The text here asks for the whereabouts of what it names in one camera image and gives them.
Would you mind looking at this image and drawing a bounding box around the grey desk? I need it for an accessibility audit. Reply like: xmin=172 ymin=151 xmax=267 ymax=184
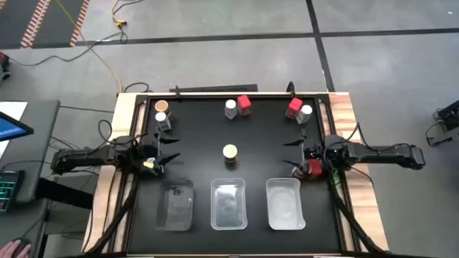
xmin=0 ymin=99 xmax=62 ymax=258

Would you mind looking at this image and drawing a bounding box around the black floor cable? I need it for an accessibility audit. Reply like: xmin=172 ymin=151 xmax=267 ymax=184
xmin=7 ymin=24 xmax=129 ymax=68

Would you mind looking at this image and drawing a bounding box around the long black strip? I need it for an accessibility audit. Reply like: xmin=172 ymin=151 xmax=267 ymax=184
xmin=169 ymin=84 xmax=259 ymax=93

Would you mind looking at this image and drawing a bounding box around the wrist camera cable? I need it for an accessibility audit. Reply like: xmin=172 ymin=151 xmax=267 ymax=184
xmin=353 ymin=121 xmax=413 ymax=153
xmin=97 ymin=119 xmax=158 ymax=148

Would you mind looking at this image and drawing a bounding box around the frosted white plastic bin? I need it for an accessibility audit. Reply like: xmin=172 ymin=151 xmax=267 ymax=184
xmin=265 ymin=177 xmax=307 ymax=231

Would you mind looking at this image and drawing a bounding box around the smoky clear plastic bin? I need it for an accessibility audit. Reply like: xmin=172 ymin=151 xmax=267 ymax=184
xmin=155 ymin=178 xmax=195 ymax=231

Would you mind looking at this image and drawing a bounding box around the black aluminium table frame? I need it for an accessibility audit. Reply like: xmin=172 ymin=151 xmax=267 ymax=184
xmin=116 ymin=92 xmax=390 ymax=258

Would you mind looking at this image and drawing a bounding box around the yellow extension cord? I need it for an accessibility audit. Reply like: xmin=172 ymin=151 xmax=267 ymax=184
xmin=110 ymin=0 xmax=144 ymax=29

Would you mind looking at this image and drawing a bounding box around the computer monitor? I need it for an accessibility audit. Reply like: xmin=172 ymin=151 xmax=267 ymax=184
xmin=0 ymin=110 xmax=35 ymax=143

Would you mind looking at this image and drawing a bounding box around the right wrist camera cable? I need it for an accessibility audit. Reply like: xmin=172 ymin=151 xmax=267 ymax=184
xmin=353 ymin=121 xmax=413 ymax=153

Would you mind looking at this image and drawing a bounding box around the red and black object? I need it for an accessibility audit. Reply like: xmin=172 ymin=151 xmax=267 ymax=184
xmin=0 ymin=51 xmax=11 ymax=80

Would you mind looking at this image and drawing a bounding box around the pale-lid furikake jar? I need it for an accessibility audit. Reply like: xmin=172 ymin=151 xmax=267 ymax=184
xmin=222 ymin=143 xmax=239 ymax=169

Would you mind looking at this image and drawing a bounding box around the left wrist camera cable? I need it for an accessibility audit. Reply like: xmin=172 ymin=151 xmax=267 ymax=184
xmin=97 ymin=119 xmax=158 ymax=148

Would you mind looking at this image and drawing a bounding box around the black equipment with cables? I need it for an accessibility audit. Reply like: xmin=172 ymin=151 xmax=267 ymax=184
xmin=425 ymin=100 xmax=459 ymax=147

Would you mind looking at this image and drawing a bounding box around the person's hand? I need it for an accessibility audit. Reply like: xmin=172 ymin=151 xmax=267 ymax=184
xmin=0 ymin=239 xmax=32 ymax=258

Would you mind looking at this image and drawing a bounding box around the white paper sheet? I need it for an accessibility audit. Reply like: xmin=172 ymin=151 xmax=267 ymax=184
xmin=0 ymin=101 xmax=29 ymax=158

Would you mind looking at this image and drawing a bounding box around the black looped cable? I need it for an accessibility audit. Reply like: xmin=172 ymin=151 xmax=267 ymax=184
xmin=123 ymin=82 xmax=151 ymax=94

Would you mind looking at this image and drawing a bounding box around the thin yellow cord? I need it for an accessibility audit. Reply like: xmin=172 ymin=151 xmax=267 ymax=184
xmin=53 ymin=0 xmax=124 ymax=93

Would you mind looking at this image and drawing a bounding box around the black sleeved cable bundle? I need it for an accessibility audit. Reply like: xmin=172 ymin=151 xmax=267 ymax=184
xmin=328 ymin=171 xmax=387 ymax=256
xmin=84 ymin=171 xmax=139 ymax=256

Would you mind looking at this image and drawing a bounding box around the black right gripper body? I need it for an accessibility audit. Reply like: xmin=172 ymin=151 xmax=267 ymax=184
xmin=303 ymin=142 xmax=328 ymax=163

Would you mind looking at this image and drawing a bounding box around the wooden table board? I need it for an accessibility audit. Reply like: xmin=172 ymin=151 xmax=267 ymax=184
xmin=81 ymin=92 xmax=390 ymax=256

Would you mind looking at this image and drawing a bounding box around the black computer mouse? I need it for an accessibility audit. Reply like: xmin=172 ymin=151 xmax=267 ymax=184
xmin=12 ymin=238 xmax=32 ymax=252

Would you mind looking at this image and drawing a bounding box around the flat black bar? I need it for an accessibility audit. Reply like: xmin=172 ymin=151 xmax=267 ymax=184
xmin=35 ymin=177 xmax=95 ymax=211

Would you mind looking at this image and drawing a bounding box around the backlit black keyboard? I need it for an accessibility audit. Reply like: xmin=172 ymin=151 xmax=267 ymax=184
xmin=0 ymin=170 xmax=26 ymax=214

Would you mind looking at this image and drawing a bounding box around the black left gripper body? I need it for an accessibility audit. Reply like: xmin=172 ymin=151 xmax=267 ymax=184
xmin=138 ymin=134 xmax=164 ymax=177

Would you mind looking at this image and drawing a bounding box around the black mat with orange stripes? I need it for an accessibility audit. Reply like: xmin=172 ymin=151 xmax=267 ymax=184
xmin=0 ymin=0 xmax=90 ymax=49

